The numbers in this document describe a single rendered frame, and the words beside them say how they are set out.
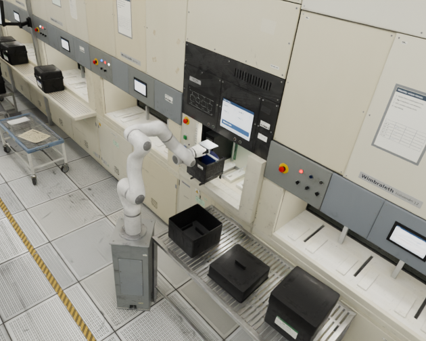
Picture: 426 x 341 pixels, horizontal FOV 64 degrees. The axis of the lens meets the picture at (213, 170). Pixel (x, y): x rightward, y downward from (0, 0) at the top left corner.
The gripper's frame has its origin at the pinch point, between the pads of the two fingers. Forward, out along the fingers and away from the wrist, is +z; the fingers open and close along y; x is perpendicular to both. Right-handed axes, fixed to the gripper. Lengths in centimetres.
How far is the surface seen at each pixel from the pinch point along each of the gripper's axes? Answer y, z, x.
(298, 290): 116, -36, -24
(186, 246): 39, -51, -42
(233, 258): 69, -36, -39
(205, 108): -7.7, 1.5, 28.5
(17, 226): -144, -113, -125
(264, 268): 88, -26, -39
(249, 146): 38.3, 1.6, 18.6
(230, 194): 21.2, 10.9, -38.2
